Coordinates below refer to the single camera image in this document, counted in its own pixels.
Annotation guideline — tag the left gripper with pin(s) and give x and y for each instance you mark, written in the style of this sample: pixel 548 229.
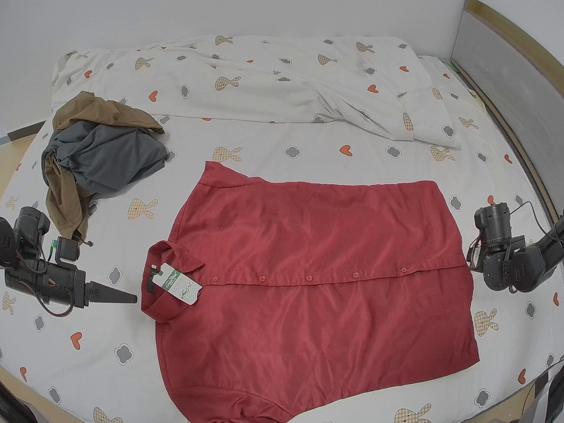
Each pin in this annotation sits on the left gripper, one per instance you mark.
pixel 48 284

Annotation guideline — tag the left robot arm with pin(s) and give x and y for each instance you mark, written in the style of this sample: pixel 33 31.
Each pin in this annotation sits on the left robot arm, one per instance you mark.
pixel 31 225

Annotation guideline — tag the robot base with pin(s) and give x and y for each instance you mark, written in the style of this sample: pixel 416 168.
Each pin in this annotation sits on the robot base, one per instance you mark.
pixel 553 406

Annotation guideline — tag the brown garment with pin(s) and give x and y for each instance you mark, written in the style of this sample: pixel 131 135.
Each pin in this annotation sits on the brown garment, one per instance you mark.
pixel 103 108

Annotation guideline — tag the grey garment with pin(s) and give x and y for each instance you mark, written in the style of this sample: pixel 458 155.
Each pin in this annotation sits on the grey garment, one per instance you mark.
pixel 110 157

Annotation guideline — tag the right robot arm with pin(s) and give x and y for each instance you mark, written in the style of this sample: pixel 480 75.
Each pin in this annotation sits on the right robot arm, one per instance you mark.
pixel 520 267

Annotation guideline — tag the red shirt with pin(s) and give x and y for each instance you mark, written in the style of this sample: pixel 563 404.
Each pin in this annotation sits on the red shirt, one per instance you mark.
pixel 308 245

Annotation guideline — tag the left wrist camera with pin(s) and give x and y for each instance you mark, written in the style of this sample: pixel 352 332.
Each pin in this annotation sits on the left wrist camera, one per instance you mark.
pixel 67 251

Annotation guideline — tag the white printed quilt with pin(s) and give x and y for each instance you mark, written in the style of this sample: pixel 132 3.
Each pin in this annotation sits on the white printed quilt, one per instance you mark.
pixel 264 82

